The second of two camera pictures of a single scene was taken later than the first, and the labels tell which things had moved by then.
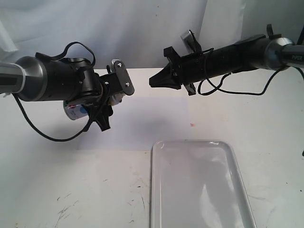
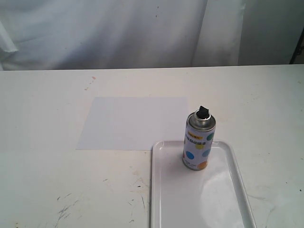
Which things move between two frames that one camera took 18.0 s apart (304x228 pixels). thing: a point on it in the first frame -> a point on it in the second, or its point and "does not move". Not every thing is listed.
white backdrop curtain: [138, 31] does not move
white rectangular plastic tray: [198, 184] does not move
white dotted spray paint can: [74, 111] -> [199, 136]
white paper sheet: [137, 123] does not move
